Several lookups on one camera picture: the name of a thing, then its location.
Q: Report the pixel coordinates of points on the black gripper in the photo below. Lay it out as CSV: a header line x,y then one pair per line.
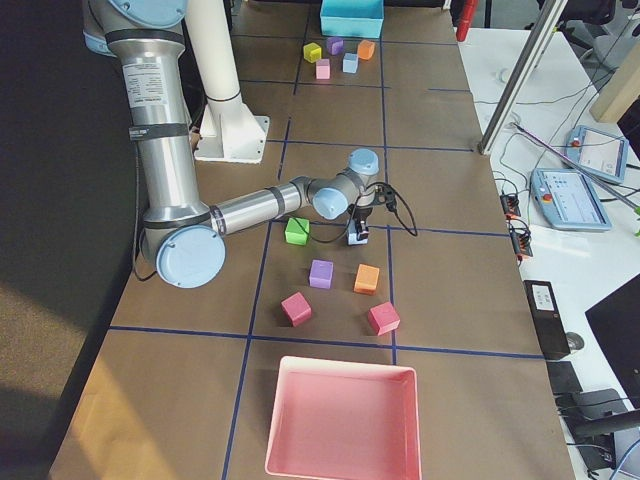
x,y
359,214

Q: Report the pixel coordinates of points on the light blue foam block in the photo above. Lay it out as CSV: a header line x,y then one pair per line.
x,y
353,237

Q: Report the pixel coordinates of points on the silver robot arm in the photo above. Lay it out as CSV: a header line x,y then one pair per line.
x,y
186,104

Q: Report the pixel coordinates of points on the orange foam block right side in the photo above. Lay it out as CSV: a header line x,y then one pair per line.
x,y
366,280

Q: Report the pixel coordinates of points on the orange foam block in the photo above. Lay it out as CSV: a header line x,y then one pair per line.
x,y
366,49
366,280

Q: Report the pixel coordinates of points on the purple foam block right side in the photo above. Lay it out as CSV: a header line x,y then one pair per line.
x,y
321,274

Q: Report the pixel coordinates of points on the purple foam block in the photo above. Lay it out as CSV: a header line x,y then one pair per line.
x,y
321,274
334,45

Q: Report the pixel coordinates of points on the green foam block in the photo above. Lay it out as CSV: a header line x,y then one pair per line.
x,y
297,231

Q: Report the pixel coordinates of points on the red foam block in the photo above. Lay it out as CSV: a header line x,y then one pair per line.
x,y
383,318

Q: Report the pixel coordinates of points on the magenta foam block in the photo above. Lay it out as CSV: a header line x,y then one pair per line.
x,y
297,309

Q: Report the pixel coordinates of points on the pink foam block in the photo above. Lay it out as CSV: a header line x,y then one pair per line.
x,y
323,69

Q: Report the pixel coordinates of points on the orange foam block left side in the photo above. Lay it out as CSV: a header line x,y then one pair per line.
x,y
366,49

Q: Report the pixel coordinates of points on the pink plastic bin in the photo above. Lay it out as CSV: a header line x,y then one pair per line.
x,y
344,420

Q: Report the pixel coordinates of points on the yellow foam block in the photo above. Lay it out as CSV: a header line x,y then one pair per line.
x,y
312,52

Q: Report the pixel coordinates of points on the purple foam block left side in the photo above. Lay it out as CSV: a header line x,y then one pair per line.
x,y
334,45

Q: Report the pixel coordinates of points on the teach pendant near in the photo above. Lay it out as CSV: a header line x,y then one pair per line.
x,y
568,201

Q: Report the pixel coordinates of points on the teach pendant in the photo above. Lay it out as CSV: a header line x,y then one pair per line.
x,y
603,154
568,201

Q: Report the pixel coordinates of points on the black power box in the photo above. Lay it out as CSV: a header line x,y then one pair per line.
x,y
546,319

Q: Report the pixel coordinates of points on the teal plastic bin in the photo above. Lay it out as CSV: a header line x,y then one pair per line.
x,y
352,18

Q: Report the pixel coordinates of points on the red fire extinguisher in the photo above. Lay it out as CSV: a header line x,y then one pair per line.
x,y
465,19

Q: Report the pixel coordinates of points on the teach pendant far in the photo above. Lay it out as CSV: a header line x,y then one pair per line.
x,y
603,154

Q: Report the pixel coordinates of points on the black monitor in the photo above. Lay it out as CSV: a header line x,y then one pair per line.
x,y
614,321

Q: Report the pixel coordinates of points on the black monitor stand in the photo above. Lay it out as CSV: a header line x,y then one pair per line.
x,y
599,417

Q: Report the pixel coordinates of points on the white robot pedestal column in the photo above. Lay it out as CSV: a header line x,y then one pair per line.
x,y
229,131

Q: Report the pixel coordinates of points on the aluminium frame post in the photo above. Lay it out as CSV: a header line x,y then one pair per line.
x,y
534,47

